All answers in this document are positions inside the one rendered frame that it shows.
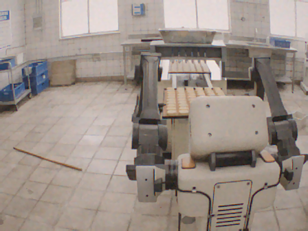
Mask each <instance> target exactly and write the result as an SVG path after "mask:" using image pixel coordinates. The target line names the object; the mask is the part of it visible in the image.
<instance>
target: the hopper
mask: <svg viewBox="0 0 308 231"><path fill-rule="evenodd" d="M216 33H217V31H216V30H215V29H208V28H201V29H200V28H187V27H184V28H173V27H167V28H159V34H160V36H161V37H162V40H163V42H164V43H197V44H199V43H207V44H212V42H213V40H214V37H215V36H216Z"/></svg>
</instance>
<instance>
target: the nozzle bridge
mask: <svg viewBox="0 0 308 231"><path fill-rule="evenodd" d="M149 46H150V54H152V53H156V54H159V53H160V54H162V57H161V61H174V60H190V61H199V60H204V61H219V66H220V76H221V77H223V78H225V77H226V71H225V64H226V62H227V56H226V53H227V49H226V45H224V44H223V43H222V42H221V41H220V42H218V41H213V42H212V44H207V43H199V44H197V43H164V42H163V40H161V41H152V42H151V43H150V45H149ZM173 46H174V49H173ZM179 47H180V57H179V56H178V50H179ZM186 47H187V49H186ZM199 47H200V57H198V56H197V52H198V50H199ZM193 49H194V51H193V52H194V56H193V57H191V52H192V50H193ZM172 50H173V51H174V57H172V54H171V52H172ZM185 50H186V51H187V57H185ZM206 50H207V51H206ZM204 51H206V57H205V56H204Z"/></svg>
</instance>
